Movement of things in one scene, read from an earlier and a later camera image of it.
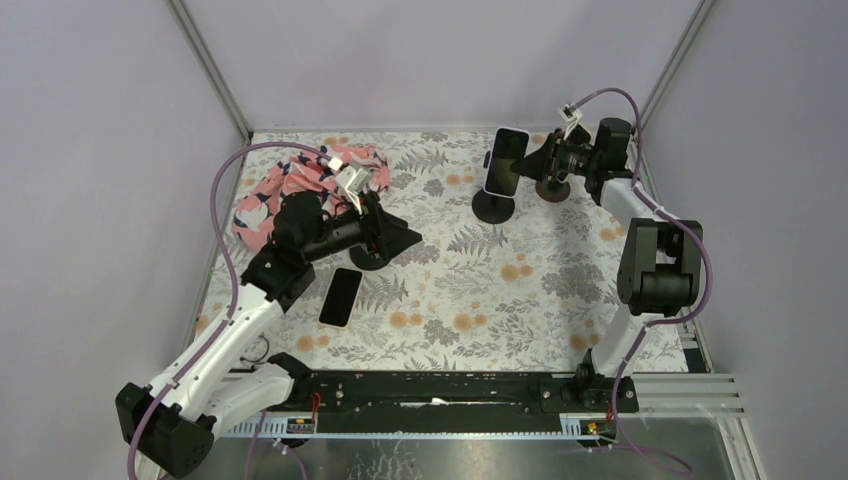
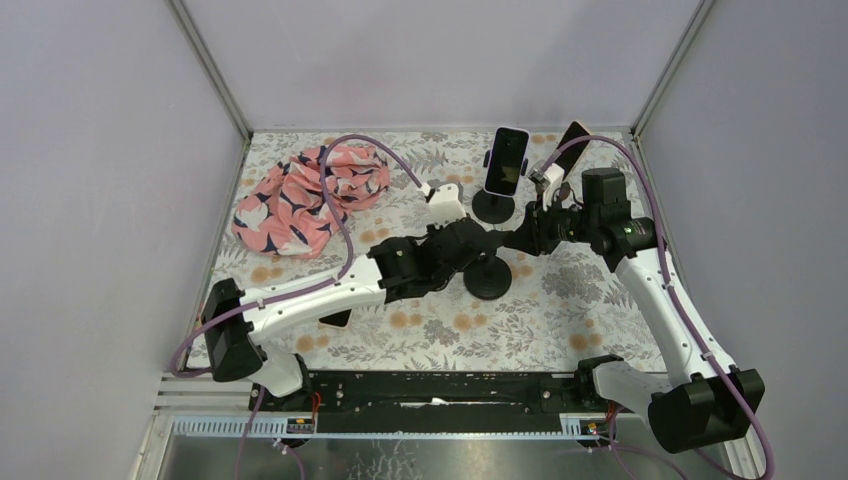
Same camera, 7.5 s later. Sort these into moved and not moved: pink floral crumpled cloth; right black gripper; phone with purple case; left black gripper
Moved: right black gripper; left black gripper
Not moved: phone with purple case; pink floral crumpled cloth
